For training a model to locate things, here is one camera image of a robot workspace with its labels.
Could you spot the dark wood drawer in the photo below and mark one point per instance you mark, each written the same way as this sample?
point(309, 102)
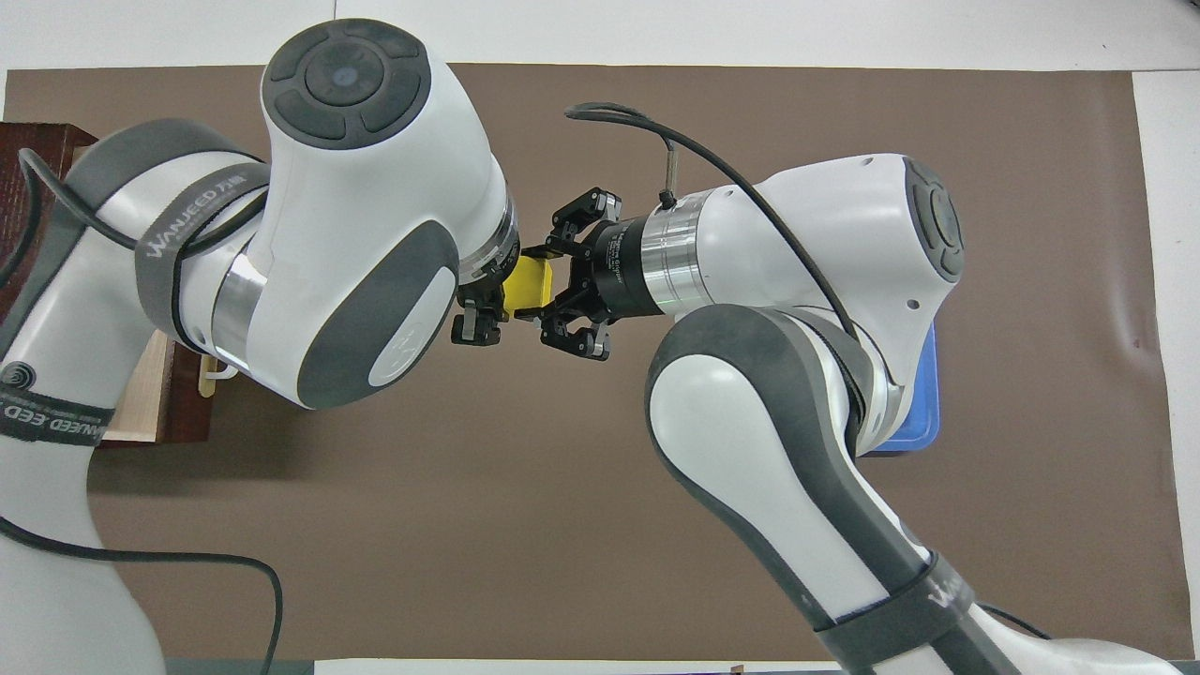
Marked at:
point(141, 394)

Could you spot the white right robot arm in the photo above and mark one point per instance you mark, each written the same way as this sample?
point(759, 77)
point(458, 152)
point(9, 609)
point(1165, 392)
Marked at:
point(750, 422)

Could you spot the brown table mat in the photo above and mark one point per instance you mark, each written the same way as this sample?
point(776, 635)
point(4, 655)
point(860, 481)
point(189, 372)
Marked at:
point(469, 469)

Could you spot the blue plastic tray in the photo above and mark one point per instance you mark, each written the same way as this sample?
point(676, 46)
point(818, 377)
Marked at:
point(923, 412)

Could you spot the yellow cube block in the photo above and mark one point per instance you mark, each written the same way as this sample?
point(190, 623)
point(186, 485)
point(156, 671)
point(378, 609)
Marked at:
point(527, 286)

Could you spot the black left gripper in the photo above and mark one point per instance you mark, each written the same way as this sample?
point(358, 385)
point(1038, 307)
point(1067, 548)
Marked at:
point(483, 292)

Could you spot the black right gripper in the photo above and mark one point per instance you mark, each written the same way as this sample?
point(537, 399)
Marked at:
point(614, 272)

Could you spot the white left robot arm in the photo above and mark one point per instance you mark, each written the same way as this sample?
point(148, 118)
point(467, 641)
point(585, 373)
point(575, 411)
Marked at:
point(375, 187)

